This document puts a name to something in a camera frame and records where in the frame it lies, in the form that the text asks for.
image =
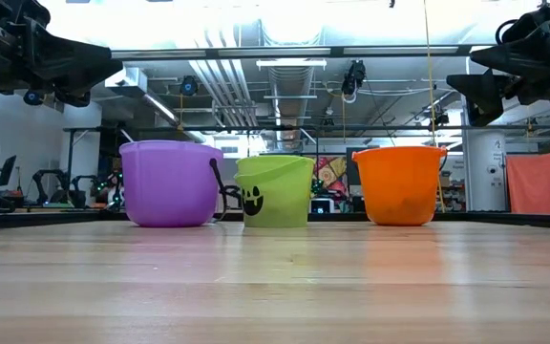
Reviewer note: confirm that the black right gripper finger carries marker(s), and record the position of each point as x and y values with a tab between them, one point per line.
485	95
528	52

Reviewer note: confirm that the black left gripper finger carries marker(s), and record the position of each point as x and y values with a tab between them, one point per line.
74	64
72	99

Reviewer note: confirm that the orange halloween bucket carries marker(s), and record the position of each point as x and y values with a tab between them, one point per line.
399	186

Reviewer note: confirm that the purple halloween bucket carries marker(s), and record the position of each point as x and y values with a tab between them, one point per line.
170	186

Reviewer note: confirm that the green halloween bucket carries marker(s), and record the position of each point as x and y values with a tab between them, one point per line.
280	191

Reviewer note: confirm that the plain white column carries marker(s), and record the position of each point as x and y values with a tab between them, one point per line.
81	143

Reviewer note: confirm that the white ceiling air unit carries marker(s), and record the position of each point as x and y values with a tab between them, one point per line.
132	81

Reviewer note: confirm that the white column with signs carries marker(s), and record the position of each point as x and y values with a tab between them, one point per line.
485	167

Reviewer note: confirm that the small black monitor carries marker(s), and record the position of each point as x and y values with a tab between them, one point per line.
7	169

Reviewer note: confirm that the orange cloth screen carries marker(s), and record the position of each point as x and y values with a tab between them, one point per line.
537	184

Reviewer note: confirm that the colourful patterned screen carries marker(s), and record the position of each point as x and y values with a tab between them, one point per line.
330	172

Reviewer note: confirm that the white device with screen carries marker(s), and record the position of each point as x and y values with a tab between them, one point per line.
322	205

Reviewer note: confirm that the black ceiling-mounted camera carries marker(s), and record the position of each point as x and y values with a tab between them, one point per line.
189	86
353	76
33	99

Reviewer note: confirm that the black background rig rail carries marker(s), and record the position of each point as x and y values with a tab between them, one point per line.
256	128

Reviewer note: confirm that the ribbed silver ceiling duct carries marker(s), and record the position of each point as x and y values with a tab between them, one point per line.
289	95

